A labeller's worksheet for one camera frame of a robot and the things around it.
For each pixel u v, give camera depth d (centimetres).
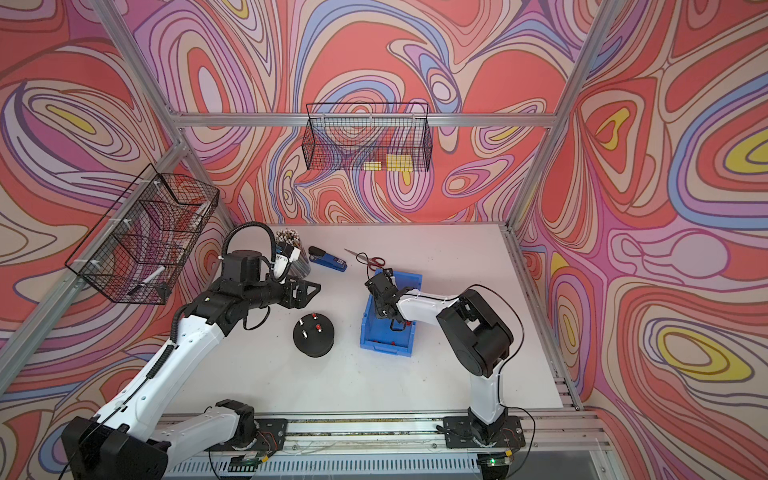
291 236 91
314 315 82
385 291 75
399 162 82
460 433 72
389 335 91
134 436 39
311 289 71
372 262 108
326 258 105
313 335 82
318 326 79
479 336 50
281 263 68
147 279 73
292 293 66
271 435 72
